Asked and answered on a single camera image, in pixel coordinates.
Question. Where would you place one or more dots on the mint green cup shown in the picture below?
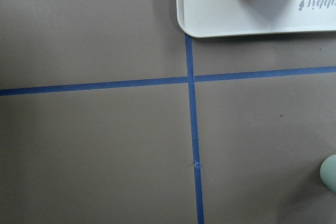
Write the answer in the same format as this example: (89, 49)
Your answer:
(328, 173)

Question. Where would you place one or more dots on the cream plastic tray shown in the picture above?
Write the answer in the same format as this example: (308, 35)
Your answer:
(222, 18)

